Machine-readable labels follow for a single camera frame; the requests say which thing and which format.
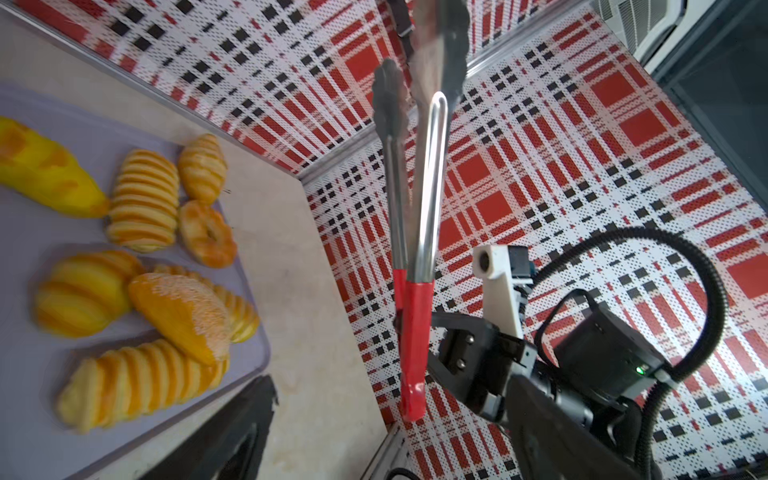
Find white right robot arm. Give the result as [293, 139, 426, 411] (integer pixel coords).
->
[428, 227, 727, 479]

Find sugar dusted orange bread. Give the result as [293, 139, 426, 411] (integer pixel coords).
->
[128, 273, 231, 366]

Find small croissant bread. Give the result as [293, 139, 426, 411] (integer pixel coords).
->
[178, 134, 228, 205]

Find bottom ridged bread loaf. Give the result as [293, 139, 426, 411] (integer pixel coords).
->
[55, 339, 230, 434]

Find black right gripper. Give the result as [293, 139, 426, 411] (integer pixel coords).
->
[428, 312, 537, 423]

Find lilac plastic tray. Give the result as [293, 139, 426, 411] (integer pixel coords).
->
[1, 85, 270, 479]

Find glazed ring donut bread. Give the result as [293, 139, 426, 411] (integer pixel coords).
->
[179, 200, 238, 269]

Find striped oval bread roll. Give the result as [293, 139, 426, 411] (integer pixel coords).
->
[105, 149, 180, 253]

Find long ridged bread loaf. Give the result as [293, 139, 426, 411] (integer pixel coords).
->
[153, 263, 260, 343]

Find round striped bun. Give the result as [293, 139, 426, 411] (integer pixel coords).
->
[34, 250, 145, 338]

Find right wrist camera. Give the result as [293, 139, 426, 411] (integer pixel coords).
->
[472, 245, 534, 339]

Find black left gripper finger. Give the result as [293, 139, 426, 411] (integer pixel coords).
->
[143, 376, 278, 479]

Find yellow sweet potato bread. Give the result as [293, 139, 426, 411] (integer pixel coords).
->
[1, 117, 110, 218]

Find red handled metal tongs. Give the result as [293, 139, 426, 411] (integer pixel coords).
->
[373, 1, 470, 423]

